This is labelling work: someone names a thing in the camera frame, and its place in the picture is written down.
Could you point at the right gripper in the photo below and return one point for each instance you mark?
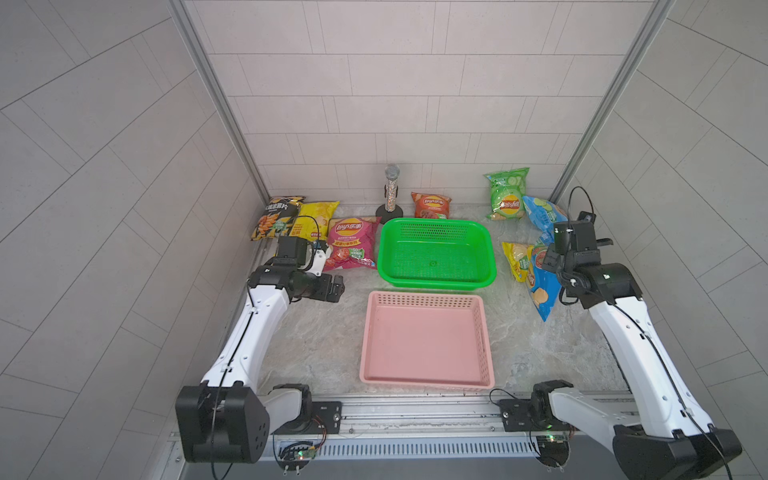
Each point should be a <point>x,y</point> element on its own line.
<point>548,256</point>

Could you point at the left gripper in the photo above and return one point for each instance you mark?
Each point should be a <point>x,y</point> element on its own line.
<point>322,291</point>

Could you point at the yellow chips bag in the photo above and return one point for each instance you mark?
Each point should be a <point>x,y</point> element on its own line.
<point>519,257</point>
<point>312,222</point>

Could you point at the light blue chips bag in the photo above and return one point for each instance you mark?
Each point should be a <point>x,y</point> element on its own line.
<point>544,215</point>

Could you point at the green cucumber chips bag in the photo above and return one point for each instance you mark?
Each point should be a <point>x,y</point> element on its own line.
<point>507,189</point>

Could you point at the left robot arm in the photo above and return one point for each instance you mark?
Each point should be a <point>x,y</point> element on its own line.
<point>223,419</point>

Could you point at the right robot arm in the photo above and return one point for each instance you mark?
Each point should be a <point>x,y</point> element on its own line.
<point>671,436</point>

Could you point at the magenta tomato chips bag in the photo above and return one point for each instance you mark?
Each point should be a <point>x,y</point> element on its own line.
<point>351,243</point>

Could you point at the black chips bag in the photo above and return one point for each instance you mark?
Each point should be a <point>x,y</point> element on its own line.
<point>278,217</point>

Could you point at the green plastic basket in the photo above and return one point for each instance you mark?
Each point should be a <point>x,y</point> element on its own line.
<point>436,254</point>

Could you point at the pink plastic basket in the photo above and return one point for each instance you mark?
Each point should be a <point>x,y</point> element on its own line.
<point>426,340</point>

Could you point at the small red chips bag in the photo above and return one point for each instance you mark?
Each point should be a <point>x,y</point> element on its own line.
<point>431,206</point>

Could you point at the microphone-like stand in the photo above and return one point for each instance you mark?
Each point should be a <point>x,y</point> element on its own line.
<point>390,210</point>

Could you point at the left circuit board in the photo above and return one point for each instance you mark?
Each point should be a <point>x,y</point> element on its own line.
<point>295,456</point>

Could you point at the circuit board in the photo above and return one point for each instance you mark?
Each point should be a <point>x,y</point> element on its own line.
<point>552,451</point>
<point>295,456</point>

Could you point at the right circuit board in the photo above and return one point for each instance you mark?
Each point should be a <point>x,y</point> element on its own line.
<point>552,451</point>

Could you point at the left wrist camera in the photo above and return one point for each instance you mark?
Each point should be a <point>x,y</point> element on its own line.
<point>317,263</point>

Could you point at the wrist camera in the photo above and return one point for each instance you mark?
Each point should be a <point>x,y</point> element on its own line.
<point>576,235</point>
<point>317,263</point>

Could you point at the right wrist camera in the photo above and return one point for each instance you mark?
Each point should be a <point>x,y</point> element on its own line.
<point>576,235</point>

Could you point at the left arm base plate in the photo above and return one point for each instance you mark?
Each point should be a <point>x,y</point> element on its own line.
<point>325,417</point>

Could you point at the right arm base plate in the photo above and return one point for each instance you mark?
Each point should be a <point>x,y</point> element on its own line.
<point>518,415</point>

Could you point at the aluminium front rail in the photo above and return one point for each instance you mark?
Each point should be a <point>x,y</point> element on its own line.
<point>415,427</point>

